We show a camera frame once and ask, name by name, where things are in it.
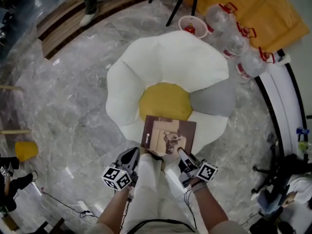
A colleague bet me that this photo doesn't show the person's right forearm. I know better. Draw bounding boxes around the person's right forearm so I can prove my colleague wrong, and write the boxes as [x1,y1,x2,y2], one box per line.
[191,182,229,229]

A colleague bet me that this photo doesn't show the yellow plastic bin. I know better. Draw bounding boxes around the yellow plastic bin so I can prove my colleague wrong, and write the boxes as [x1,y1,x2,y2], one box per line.
[14,141,39,163]

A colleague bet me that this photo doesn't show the white flower-shaped floor cushion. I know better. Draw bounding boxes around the white flower-shaped floor cushion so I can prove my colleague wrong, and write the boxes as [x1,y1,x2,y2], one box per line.
[105,30,236,157]

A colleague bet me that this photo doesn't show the white curved ledge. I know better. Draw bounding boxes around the white curved ledge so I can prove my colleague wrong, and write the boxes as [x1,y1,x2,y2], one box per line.
[254,57,312,157]

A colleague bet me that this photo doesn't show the person's white trousers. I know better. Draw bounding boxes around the person's white trousers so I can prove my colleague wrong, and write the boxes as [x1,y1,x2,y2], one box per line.
[121,152,196,234]

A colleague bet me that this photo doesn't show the black floor cable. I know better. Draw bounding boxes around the black floor cable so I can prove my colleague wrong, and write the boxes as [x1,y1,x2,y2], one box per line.
[39,188,96,219]

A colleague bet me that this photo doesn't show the dark wooden table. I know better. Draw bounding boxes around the dark wooden table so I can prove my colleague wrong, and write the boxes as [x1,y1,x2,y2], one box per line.
[31,217,67,234]

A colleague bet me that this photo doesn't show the brown picture book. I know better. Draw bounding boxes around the brown picture book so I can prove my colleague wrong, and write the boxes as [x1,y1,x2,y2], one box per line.
[140,115,197,156]

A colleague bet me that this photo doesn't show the thin black gripper cables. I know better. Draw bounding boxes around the thin black gripper cables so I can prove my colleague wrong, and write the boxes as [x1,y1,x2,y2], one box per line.
[183,188,198,229]

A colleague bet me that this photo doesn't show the beige wristband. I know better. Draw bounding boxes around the beige wristband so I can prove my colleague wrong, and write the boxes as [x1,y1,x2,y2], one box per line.
[194,182,211,193]

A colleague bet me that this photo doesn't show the person's left forearm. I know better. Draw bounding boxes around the person's left forearm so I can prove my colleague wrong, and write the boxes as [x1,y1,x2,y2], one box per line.
[97,186,134,232]

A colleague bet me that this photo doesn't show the thick black chest cable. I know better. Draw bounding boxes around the thick black chest cable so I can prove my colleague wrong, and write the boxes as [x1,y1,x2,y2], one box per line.
[126,218,196,234]

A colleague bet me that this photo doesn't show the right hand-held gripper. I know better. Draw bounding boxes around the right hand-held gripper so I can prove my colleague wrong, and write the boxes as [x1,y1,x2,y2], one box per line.
[177,147,219,189]

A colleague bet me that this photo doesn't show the white rack with wooden legs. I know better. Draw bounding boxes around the white rack with wooden legs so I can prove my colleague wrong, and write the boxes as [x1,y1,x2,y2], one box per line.
[0,84,32,136]

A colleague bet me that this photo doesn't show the person's white shirt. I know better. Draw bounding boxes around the person's white shirt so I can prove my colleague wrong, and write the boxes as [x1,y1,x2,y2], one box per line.
[84,217,250,234]

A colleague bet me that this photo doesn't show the yellow padded board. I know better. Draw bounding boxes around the yellow padded board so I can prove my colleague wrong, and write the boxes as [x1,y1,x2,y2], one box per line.
[194,0,311,54]

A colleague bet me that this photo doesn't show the wooden step platform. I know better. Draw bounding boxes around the wooden step platform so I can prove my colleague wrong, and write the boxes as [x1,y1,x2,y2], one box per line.
[36,0,158,60]

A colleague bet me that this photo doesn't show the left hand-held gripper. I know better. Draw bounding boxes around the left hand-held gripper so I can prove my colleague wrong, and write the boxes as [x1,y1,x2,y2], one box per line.
[101,147,141,192]

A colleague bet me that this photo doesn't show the black office chair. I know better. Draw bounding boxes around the black office chair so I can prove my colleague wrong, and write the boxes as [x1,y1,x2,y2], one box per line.
[250,140,307,195]

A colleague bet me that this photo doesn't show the grey cushion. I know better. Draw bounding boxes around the grey cushion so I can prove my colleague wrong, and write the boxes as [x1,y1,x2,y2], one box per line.
[190,78,236,118]

